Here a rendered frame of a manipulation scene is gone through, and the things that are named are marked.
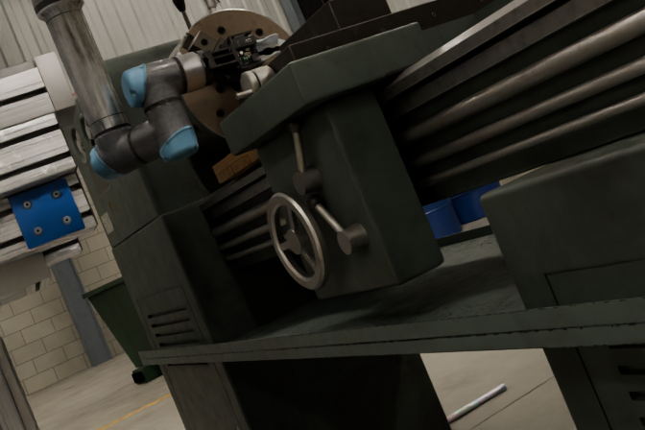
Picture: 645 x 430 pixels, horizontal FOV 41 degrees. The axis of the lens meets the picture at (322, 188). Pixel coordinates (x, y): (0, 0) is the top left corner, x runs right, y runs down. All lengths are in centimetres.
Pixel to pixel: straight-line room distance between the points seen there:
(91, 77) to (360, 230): 76
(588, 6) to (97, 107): 107
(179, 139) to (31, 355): 1022
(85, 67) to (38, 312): 1015
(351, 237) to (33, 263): 56
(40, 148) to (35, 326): 1048
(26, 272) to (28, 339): 1032
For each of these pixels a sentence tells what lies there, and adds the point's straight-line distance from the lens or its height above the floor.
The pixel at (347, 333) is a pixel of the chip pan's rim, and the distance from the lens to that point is 125.
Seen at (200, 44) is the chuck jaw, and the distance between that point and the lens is 190.
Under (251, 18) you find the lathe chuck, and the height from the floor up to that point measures 120.
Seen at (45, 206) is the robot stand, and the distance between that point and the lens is 138.
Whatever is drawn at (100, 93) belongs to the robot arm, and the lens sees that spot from 173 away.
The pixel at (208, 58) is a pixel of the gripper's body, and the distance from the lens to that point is 169.
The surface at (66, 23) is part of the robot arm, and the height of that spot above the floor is 126.
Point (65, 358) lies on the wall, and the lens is 1184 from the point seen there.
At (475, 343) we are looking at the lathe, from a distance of 99.
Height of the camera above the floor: 73
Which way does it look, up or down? 1 degrees up
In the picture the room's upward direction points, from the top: 23 degrees counter-clockwise
